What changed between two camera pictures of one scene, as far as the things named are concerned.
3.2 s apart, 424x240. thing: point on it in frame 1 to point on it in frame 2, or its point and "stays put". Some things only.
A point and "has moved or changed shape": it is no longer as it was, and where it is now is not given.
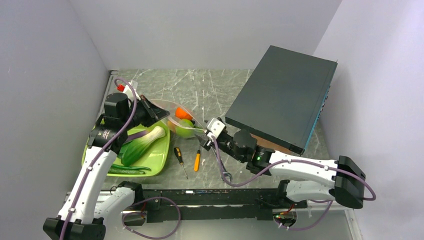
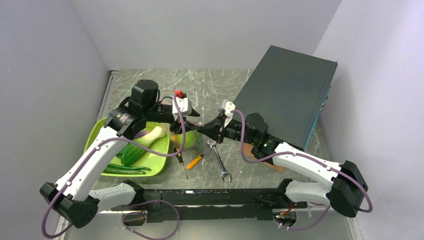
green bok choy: (131, 149) stays put
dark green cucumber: (123, 169) stays put
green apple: (185, 129) has moved or changed shape
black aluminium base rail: (220, 204) stays put
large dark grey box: (284, 98) stays put
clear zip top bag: (180, 122) has moved or changed shape
